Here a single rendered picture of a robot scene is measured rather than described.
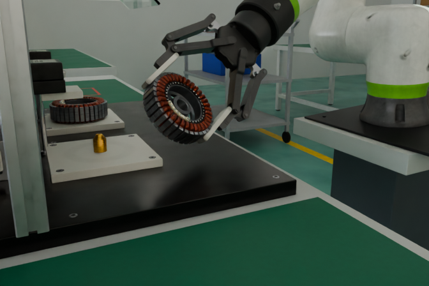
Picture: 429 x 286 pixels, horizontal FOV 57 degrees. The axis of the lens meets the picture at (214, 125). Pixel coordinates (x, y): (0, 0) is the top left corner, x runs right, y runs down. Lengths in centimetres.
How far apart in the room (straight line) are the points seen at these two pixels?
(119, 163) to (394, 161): 49
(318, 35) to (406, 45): 21
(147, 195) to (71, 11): 552
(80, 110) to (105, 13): 524
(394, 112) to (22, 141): 73
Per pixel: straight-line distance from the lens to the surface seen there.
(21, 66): 39
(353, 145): 85
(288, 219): 48
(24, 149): 41
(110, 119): 83
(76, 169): 56
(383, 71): 90
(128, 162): 57
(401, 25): 89
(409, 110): 92
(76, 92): 57
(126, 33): 607
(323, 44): 99
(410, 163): 78
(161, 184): 52
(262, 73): 67
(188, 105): 60
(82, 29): 596
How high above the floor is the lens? 97
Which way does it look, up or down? 14 degrees down
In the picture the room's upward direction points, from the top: straight up
